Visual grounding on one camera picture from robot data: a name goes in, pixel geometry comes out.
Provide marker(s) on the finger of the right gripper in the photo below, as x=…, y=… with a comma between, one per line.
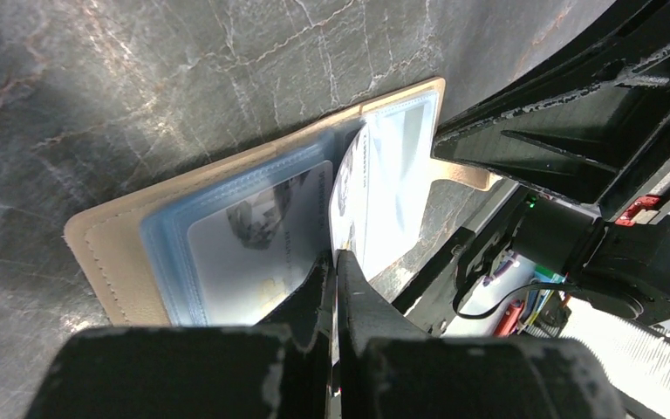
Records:
x=577, y=123

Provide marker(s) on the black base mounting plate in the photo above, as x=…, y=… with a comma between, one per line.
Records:
x=474, y=250

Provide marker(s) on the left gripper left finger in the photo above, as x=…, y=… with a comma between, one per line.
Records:
x=278, y=368

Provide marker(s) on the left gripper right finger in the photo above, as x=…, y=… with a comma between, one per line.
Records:
x=392, y=369

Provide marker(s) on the silver credit card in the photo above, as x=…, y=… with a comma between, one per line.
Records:
x=250, y=256
x=347, y=210

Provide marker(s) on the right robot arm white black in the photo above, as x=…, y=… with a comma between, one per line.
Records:
x=614, y=255

